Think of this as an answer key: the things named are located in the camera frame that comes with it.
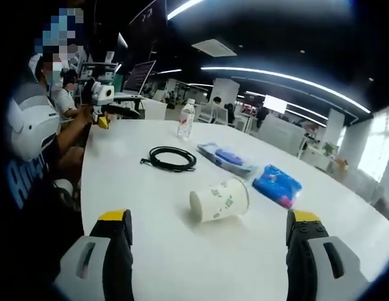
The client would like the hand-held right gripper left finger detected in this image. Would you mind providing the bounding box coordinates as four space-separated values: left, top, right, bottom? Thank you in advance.
53 209 135 301

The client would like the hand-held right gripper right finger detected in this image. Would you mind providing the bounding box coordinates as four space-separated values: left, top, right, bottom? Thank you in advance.
285 209 371 301

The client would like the clear plastic water bottle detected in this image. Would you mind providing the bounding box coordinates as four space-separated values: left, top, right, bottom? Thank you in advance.
176 98 196 140

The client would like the blue tissue pack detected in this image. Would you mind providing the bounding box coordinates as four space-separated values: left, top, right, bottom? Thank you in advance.
252 164 304 209

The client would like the black cable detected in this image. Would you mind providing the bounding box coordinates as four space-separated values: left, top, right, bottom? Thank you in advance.
139 145 198 172

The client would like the white green-patterned paper cup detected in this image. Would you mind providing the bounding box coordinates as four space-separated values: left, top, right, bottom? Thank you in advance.
189 177 250 224

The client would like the wet wipes pack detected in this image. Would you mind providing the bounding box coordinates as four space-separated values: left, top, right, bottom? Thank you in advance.
196 141 257 176

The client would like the person's left hand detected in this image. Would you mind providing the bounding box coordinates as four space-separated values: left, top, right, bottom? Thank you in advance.
74 105 95 126

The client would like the grey standing desk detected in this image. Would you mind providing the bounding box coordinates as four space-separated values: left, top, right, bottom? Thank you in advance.
111 92 145 120

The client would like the open laptop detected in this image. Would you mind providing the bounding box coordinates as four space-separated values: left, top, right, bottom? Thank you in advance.
124 60 157 95

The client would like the person's head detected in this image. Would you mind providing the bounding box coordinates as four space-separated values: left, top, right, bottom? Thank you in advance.
28 53 63 92

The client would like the white chest device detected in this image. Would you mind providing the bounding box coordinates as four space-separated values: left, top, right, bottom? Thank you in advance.
8 92 61 164

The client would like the white table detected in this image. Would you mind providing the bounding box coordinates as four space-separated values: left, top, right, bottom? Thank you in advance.
80 118 389 301

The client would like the person in dark shirt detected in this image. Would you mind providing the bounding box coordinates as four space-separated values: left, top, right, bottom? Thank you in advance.
3 137 88 301

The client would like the potted plant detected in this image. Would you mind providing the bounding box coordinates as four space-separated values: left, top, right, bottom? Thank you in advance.
322 141 338 156

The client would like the ceiling air vent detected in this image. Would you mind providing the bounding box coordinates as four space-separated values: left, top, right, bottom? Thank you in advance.
191 39 238 57

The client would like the white partition panel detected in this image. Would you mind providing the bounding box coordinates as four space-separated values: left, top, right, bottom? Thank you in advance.
258 116 308 157

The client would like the ceiling light strip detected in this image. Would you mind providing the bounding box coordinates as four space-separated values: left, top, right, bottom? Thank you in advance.
200 65 371 114
167 0 205 19

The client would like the large office window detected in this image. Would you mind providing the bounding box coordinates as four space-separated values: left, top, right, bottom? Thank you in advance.
357 108 389 186

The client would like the hanging white screen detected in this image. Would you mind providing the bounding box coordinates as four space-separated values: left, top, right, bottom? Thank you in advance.
264 94 288 113

